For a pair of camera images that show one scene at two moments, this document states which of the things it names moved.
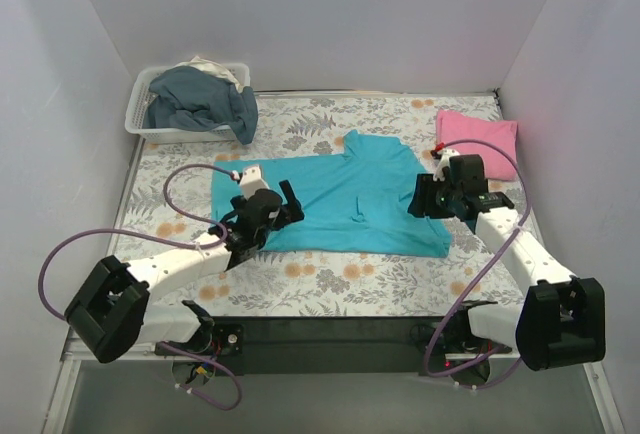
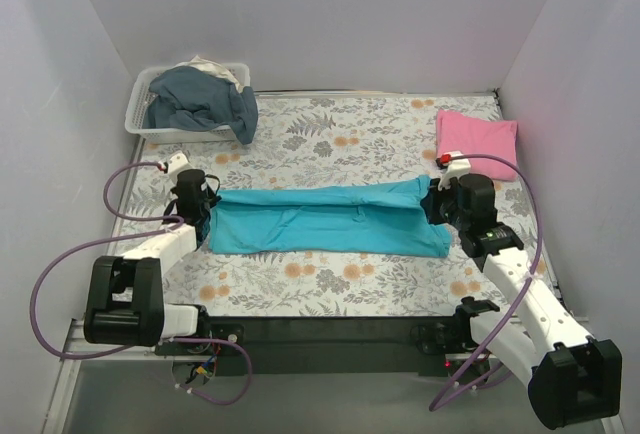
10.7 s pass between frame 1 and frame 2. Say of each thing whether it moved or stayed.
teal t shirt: moved
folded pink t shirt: stayed
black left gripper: moved
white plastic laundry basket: stayed
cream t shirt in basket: stayed
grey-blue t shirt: stayed
